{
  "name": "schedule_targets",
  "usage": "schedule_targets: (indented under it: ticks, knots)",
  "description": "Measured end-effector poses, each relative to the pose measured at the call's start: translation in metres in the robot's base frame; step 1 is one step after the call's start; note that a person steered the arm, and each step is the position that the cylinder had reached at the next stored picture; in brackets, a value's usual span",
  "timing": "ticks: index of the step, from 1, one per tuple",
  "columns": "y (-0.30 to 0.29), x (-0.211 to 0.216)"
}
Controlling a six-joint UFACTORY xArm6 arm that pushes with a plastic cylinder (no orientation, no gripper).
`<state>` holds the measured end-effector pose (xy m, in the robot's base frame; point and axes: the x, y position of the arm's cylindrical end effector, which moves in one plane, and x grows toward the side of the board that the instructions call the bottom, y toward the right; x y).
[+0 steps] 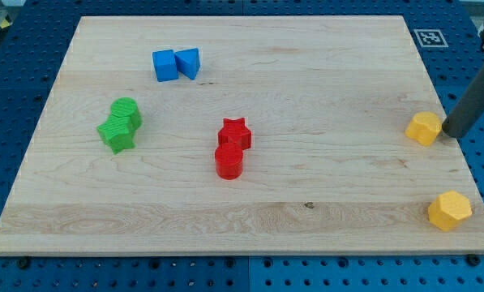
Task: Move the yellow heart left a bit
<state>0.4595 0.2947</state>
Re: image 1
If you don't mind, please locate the green star block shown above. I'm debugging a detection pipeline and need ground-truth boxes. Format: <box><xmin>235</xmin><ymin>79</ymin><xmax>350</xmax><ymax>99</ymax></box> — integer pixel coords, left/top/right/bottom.
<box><xmin>96</xmin><ymin>114</ymin><xmax>135</xmax><ymax>154</ymax></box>

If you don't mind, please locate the light wooden board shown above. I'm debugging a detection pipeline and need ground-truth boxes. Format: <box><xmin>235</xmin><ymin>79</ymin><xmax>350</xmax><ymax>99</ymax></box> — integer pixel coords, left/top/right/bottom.
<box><xmin>0</xmin><ymin>16</ymin><xmax>484</xmax><ymax>256</ymax></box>

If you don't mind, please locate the yellow heart block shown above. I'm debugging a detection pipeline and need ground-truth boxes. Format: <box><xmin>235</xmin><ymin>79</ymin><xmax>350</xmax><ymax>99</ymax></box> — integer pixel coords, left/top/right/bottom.
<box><xmin>405</xmin><ymin>111</ymin><xmax>442</xmax><ymax>146</ymax></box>

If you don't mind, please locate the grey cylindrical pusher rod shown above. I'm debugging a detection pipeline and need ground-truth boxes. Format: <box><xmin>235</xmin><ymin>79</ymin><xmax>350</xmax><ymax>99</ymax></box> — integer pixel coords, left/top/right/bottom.
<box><xmin>442</xmin><ymin>64</ymin><xmax>484</xmax><ymax>138</ymax></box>

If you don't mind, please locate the green cylinder block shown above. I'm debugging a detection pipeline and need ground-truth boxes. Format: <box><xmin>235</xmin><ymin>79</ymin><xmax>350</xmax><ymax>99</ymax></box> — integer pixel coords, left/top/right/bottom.
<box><xmin>110</xmin><ymin>97</ymin><xmax>142</xmax><ymax>131</ymax></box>

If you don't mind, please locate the yellow hexagon block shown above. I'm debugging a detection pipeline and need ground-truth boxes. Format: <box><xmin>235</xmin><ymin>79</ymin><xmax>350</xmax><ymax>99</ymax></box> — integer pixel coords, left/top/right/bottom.
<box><xmin>427</xmin><ymin>191</ymin><xmax>473</xmax><ymax>232</ymax></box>

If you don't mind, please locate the red star block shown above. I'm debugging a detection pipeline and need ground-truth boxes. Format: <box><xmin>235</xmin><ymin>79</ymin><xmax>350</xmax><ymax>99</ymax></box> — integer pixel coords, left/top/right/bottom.
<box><xmin>217</xmin><ymin>118</ymin><xmax>252</xmax><ymax>150</ymax></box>

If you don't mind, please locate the blue triangle block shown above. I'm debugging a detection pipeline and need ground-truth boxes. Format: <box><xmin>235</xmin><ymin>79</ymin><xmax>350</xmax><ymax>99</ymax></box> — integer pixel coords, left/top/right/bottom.
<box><xmin>174</xmin><ymin>48</ymin><xmax>200</xmax><ymax>79</ymax></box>

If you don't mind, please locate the red cylinder block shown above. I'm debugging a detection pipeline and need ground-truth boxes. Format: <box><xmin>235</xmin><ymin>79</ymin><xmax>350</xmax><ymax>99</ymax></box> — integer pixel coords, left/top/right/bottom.
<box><xmin>214</xmin><ymin>143</ymin><xmax>243</xmax><ymax>180</ymax></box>

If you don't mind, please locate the white fiducial marker tag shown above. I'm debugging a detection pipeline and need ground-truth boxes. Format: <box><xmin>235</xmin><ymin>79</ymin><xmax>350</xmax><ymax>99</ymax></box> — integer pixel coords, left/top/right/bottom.
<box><xmin>414</xmin><ymin>29</ymin><xmax>448</xmax><ymax>48</ymax></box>

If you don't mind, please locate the blue cube block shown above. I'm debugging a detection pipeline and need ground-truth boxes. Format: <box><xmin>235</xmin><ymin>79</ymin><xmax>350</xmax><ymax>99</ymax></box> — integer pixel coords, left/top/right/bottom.
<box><xmin>152</xmin><ymin>49</ymin><xmax>178</xmax><ymax>82</ymax></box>

